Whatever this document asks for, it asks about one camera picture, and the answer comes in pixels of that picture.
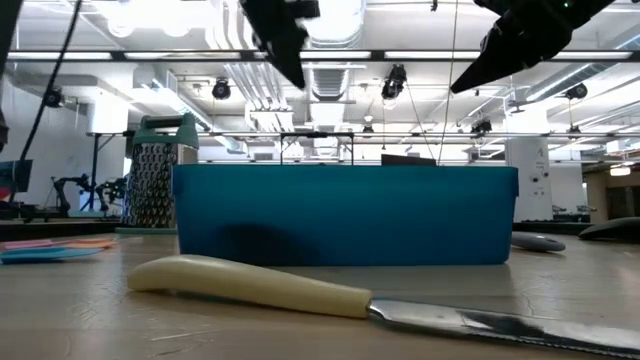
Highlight teal plastic bin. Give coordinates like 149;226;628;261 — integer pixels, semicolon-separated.
171;163;520;267

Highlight black slotted turner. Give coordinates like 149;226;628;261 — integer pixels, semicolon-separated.
578;216;640;242

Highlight black background monitor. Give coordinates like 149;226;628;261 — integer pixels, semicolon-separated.
380;153;437;167

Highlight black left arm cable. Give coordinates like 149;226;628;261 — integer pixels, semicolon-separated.
8;0;84;204

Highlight thin hanging black cable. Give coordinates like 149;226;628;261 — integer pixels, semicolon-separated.
437;0;459;166

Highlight dark wall screen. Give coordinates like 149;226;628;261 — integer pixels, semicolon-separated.
0;159;34;202

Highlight grey silicone spoon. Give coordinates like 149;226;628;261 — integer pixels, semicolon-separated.
510;231;567;253

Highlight black overhead light bar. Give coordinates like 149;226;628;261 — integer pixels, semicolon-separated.
0;48;640;63

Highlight cream-handled serrated knife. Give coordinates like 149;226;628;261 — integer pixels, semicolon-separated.
127;253;640;360

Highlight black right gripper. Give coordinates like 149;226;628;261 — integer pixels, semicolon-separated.
449;0;617;95

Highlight background black robot arms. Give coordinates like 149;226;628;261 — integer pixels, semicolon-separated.
52;173;126;216

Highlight blue silicone brush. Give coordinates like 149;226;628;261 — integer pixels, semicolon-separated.
0;245;105;266

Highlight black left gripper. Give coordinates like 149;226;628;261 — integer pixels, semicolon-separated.
239;0;322;91

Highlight steel box grater teal handle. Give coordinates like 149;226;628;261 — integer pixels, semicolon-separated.
121;113;200;235

